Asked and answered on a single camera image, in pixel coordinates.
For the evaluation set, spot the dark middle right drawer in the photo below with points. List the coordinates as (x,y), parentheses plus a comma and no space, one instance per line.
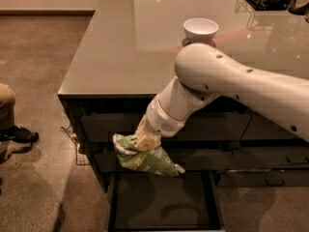
(258,158)

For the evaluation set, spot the dark top left drawer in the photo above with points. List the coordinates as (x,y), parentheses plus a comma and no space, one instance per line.
(201,126)

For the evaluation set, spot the dark top right drawer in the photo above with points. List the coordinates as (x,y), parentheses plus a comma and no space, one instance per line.
(260,128)

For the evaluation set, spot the dark kettle at corner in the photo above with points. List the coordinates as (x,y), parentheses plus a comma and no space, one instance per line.
(298,7)

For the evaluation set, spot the dark middle left drawer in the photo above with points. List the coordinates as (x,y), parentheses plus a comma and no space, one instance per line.
(191,156)

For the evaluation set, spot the black shoe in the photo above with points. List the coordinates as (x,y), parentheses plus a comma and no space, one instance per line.
(19,134)

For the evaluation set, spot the dark bottom right drawer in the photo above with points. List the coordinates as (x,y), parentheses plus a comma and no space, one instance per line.
(272,178)

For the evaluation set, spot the tan trouser leg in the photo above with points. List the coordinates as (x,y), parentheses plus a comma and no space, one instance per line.
(7,102)

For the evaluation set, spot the wire rack on floor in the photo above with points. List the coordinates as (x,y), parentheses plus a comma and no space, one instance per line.
(80,157)

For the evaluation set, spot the green jalapeno chip bag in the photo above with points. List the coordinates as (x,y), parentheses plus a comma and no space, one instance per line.
(154,160)

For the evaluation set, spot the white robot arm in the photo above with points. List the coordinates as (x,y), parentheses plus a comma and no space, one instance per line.
(203,74)

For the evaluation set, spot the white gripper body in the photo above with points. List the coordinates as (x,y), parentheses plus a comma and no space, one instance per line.
(159,119)

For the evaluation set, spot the white ceramic bowl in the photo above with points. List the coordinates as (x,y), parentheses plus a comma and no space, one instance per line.
(200,30)

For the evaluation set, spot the open dark bottom drawer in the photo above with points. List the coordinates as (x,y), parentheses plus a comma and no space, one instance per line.
(140,202)

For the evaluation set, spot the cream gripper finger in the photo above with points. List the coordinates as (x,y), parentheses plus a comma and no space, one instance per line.
(147,141)
(141,131)

